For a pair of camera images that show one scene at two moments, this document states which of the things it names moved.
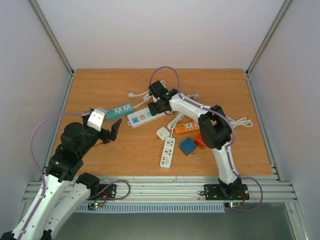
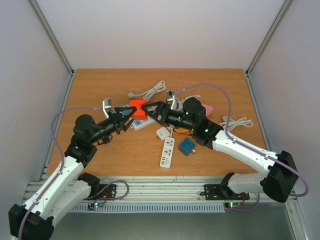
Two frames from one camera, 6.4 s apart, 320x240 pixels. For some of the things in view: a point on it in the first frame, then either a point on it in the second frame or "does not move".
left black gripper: x=113 y=135 -> x=119 y=119
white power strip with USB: x=167 y=152 does not move
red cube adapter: x=199 y=142 -> x=138 y=114
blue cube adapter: x=187 y=146 does not move
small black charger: x=106 y=140 does not move
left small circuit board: x=98 y=205 does not move
